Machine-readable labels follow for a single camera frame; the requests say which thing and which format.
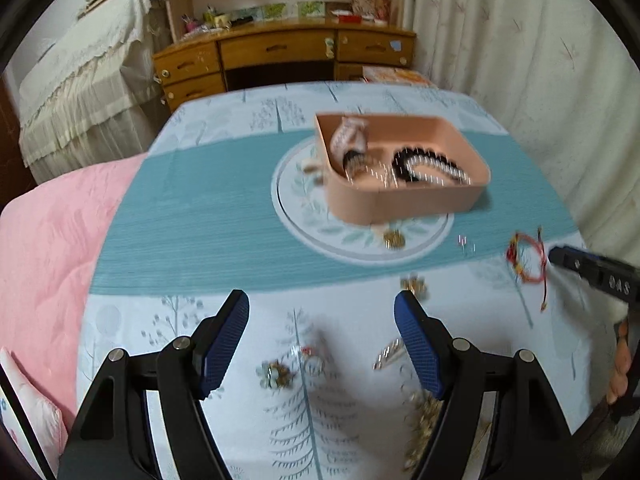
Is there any black bead bracelet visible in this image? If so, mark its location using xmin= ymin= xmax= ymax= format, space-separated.
xmin=390 ymin=146 xmax=461 ymax=183

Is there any pink plastic box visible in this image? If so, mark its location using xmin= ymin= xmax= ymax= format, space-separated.
xmin=314 ymin=112 xmax=492 ymax=225

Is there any lace covered piano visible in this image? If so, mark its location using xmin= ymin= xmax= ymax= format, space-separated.
xmin=17 ymin=0 xmax=168 ymax=186

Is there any pink blanket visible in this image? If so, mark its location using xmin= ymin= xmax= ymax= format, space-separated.
xmin=0 ymin=152 xmax=151 ymax=411

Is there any gold brooch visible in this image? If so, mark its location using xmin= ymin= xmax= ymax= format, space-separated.
xmin=400 ymin=277 xmax=428 ymax=301

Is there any wooden desk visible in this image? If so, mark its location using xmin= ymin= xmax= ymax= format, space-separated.
xmin=151 ymin=20 xmax=417 ymax=113

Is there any flower brooch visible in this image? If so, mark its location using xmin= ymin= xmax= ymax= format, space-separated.
xmin=255 ymin=360 xmax=293 ymax=390

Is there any white pillow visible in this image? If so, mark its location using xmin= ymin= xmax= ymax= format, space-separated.
xmin=0 ymin=345 xmax=68 ymax=466

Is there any white leaf print curtain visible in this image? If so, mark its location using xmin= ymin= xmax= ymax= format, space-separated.
xmin=400 ymin=0 xmax=640 ymax=261

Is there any red string bracelet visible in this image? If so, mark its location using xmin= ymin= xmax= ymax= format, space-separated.
xmin=505 ymin=227 xmax=551 ymax=313

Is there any stack of books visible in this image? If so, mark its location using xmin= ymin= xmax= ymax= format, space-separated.
xmin=361 ymin=65 xmax=441 ymax=88

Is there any pearl bracelet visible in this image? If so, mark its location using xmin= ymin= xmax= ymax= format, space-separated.
xmin=407 ymin=152 xmax=473 ymax=187

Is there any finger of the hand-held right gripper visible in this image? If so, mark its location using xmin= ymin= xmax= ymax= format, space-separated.
xmin=548 ymin=245 xmax=640 ymax=306

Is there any gold chain necklace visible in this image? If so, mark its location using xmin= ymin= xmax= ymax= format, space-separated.
xmin=400 ymin=385 xmax=451 ymax=471

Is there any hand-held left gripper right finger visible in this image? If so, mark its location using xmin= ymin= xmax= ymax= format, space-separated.
xmin=394 ymin=289 xmax=583 ymax=480

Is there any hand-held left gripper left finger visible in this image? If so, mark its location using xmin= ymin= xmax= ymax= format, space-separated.
xmin=57 ymin=289 xmax=251 ymax=480

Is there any pink smartwatch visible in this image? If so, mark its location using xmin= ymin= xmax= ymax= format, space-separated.
xmin=330 ymin=116 xmax=371 ymax=178

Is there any floral paper bag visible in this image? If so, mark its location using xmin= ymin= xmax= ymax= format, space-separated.
xmin=350 ymin=0 xmax=391 ymax=23

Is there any silver ring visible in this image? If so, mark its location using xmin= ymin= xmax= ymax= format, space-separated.
xmin=300 ymin=345 xmax=323 ymax=376

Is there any person's right hand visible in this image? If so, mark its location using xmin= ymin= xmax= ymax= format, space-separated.
xmin=606 ymin=319 xmax=633 ymax=406

